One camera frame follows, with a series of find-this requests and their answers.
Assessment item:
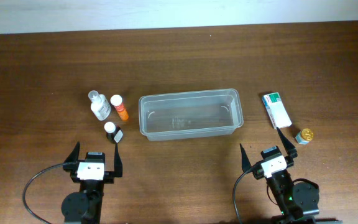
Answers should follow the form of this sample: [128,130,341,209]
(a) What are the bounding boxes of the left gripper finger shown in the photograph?
[67,142,80,162]
[114,144,122,172]

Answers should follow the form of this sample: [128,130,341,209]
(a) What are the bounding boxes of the white spray bottle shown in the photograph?
[88,90,111,121]

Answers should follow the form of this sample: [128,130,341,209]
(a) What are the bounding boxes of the white green medicine box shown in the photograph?
[262,92,292,129]

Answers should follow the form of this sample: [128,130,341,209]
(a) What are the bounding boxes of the orange tablet tube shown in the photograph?
[110,95,129,121]

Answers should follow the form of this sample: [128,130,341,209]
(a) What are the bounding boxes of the dark bottle white cap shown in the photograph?
[104,122,124,144]

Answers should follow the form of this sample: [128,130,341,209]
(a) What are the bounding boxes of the small jar gold lid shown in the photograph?
[295,128,314,145]

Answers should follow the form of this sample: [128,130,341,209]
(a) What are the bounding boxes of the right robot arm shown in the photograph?
[232,129,343,224]

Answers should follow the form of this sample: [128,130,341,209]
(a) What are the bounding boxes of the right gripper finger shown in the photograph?
[240,144,252,173]
[276,128,296,154]

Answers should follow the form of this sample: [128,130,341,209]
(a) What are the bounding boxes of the clear plastic container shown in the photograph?
[139,88,244,141]

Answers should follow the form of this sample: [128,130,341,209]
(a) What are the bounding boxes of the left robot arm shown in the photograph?
[61,143,123,223]

